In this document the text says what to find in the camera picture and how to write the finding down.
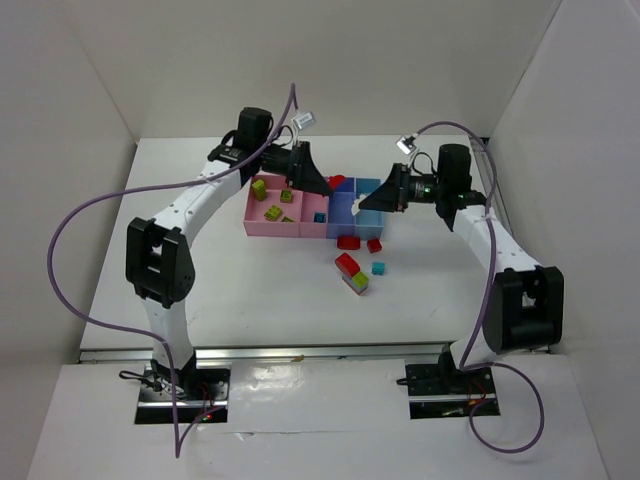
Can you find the long green lego brick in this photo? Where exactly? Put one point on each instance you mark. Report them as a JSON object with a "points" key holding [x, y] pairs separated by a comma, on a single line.
{"points": [[273, 213]]}

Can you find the grey white lego piece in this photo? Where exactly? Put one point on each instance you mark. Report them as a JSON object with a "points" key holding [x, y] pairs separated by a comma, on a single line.
{"points": [[355, 207]]}

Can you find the large pink container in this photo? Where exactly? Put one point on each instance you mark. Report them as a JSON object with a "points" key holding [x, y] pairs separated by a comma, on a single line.
{"points": [[254, 222]]}

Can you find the green red cyan lego stack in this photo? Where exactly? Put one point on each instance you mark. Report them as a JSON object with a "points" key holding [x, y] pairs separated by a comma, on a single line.
{"points": [[335, 181]]}

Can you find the small cyan lego brick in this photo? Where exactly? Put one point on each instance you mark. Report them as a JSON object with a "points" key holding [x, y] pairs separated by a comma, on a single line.
{"points": [[378, 268]]}

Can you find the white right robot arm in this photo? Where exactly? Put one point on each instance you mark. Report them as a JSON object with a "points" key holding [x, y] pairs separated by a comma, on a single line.
{"points": [[523, 304]]}

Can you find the aluminium front rail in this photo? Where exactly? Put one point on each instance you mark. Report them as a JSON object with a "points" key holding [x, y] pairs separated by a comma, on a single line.
{"points": [[274, 353]]}

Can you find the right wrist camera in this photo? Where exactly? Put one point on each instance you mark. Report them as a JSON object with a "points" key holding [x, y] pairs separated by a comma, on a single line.
{"points": [[406, 144]]}

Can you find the wide red lego brick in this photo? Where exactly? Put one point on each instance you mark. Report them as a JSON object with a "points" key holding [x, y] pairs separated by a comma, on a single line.
{"points": [[348, 242]]}

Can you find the multicolour lego stack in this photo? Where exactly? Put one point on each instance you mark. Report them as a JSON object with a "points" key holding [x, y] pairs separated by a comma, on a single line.
{"points": [[351, 273]]}

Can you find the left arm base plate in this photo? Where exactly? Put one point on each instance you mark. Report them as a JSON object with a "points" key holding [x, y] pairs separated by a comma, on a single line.
{"points": [[208, 398]]}

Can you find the green lego brick from stack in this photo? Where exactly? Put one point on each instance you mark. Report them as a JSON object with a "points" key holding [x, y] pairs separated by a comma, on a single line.
{"points": [[286, 196]]}

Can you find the narrow pink container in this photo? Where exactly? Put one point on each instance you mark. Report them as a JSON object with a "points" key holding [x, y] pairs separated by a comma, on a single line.
{"points": [[312, 203]]}

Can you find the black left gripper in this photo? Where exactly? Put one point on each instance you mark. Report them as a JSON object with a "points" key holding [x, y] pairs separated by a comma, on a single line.
{"points": [[301, 165]]}

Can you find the yellow-green lego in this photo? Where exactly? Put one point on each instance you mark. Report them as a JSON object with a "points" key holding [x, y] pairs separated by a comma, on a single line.
{"points": [[259, 190]]}

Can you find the small red lego brick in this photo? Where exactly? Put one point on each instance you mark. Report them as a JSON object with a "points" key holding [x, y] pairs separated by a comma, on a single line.
{"points": [[374, 245]]}

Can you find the dark blue container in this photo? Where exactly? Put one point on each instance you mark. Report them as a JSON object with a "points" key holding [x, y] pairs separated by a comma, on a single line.
{"points": [[341, 221]]}

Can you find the light blue container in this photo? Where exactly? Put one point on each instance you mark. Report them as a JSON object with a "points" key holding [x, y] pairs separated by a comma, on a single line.
{"points": [[369, 223]]}

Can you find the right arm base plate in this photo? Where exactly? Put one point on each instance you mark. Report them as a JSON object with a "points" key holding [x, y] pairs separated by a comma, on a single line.
{"points": [[434, 393]]}

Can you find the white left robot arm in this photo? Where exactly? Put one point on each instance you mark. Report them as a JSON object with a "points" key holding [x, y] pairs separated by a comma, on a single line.
{"points": [[158, 260]]}

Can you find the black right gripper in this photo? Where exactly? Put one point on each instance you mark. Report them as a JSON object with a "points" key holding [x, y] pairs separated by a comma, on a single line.
{"points": [[400, 186]]}

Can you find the aluminium side rail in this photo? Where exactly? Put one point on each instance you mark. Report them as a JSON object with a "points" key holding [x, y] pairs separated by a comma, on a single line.
{"points": [[495, 170]]}

